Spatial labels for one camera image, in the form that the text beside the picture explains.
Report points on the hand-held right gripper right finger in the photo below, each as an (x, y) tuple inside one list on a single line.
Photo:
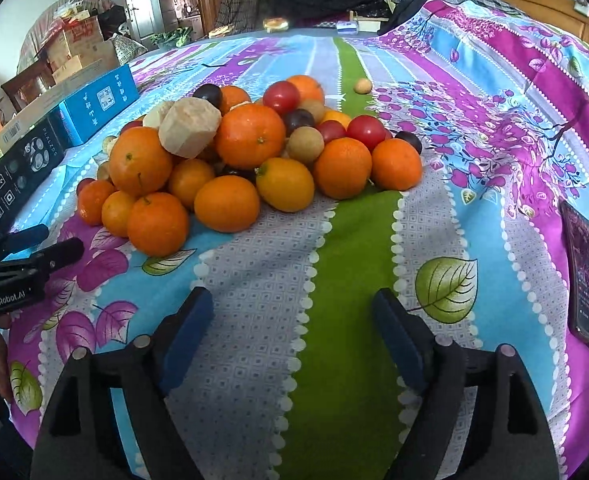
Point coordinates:
[(399, 340)]

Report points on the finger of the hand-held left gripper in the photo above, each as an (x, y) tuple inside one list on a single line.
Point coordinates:
[(54, 255), (19, 240)]

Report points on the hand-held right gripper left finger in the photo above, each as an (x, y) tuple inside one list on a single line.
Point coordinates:
[(187, 340)]

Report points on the peeled white root piece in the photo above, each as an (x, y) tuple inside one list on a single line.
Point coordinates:
[(155, 114)]

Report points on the peeled beige root chunk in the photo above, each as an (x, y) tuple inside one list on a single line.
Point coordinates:
[(189, 127)]

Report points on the red tomato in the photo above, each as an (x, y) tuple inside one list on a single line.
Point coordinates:
[(281, 97), (366, 131), (330, 131)]

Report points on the pile of oranges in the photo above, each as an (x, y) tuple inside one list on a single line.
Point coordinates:
[(249, 135)]

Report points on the large brown-green round fruit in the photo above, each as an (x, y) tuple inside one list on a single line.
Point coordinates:
[(304, 144)]

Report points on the small brown-green round fruit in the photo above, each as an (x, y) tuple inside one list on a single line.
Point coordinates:
[(313, 110)]

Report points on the black shaver box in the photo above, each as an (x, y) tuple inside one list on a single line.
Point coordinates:
[(14, 180)]

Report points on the long beige cardboard box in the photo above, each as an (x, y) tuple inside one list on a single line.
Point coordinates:
[(34, 105)]

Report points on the wooden chair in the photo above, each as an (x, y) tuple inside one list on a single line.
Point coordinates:
[(27, 85)]

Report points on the blue cardboard box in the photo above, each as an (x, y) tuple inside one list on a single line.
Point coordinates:
[(99, 102)]

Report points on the black smartphone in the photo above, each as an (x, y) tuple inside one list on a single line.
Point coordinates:
[(587, 280)]

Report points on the red-print cardboard carton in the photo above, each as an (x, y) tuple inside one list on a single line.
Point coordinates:
[(82, 35)]

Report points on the printed floral bedsheet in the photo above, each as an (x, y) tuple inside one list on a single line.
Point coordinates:
[(474, 135)]

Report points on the green leafy plant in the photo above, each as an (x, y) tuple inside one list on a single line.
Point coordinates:
[(172, 39)]

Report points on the small beige round fruit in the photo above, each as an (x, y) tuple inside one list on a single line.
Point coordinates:
[(363, 86)]

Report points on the brown plaid cloth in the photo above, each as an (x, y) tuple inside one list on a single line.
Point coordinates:
[(244, 2)]

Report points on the small white-blue box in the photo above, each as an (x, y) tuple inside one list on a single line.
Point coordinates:
[(348, 27)]

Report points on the yellow snack bag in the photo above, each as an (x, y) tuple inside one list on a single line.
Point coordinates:
[(276, 25)]

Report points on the wooden headboard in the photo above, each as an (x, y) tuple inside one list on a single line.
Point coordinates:
[(554, 15)]

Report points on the small white wall item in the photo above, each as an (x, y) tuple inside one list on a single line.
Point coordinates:
[(582, 5)]

